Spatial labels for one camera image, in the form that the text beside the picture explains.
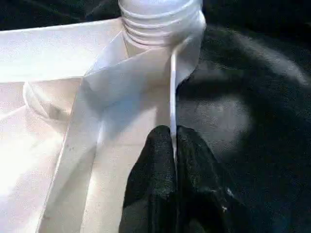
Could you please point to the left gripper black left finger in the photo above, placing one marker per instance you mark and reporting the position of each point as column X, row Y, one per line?
column 153, row 174

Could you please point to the black plastic mat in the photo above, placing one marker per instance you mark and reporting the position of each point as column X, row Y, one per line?
column 255, row 97

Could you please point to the white plastic table top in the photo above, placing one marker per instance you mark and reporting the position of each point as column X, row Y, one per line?
column 60, row 60

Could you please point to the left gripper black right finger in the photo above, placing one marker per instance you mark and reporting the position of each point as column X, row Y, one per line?
column 201, row 189

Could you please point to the white plastic table leg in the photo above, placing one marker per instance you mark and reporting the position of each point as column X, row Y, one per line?
column 158, row 21

